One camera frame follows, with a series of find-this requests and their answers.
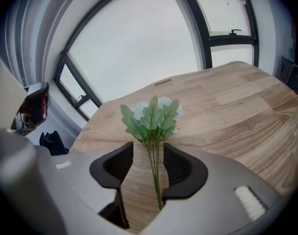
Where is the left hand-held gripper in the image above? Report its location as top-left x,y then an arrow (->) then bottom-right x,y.
11,81 -> 50,136

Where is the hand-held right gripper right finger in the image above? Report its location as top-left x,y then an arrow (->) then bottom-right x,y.
161,142 -> 210,207

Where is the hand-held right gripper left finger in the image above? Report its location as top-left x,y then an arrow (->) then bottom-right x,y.
89,141 -> 135,230

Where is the white flowers bunch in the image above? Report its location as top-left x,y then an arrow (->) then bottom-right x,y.
120,95 -> 184,212

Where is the light wooden desk top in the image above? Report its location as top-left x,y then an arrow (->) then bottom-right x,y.
68,61 -> 298,235

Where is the black framed window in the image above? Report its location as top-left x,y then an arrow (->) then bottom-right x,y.
54,50 -> 103,122
178,0 -> 259,71

